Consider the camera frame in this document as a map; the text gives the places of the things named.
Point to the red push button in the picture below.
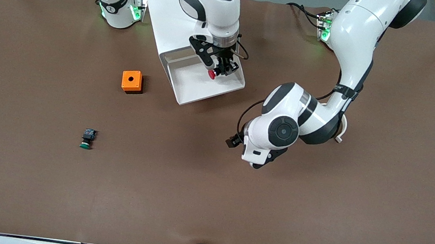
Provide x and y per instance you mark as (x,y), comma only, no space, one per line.
(211,74)

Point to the white plastic drawer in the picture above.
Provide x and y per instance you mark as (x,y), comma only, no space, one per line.
(176,53)
(196,88)

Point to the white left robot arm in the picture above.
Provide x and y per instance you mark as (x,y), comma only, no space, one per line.
(356,35)

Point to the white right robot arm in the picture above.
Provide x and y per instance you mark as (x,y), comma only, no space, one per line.
(214,9)

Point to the white drawer cabinet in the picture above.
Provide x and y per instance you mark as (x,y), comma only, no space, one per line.
(161,3)

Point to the green push button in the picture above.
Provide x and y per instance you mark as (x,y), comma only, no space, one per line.
(88,136)

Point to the brown table cover mat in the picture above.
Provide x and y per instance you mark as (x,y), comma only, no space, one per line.
(209,187)

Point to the orange button enclosure box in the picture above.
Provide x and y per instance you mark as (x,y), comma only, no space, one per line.
(131,80)

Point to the white curved plastic bracket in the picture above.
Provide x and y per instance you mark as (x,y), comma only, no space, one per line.
(338,139)

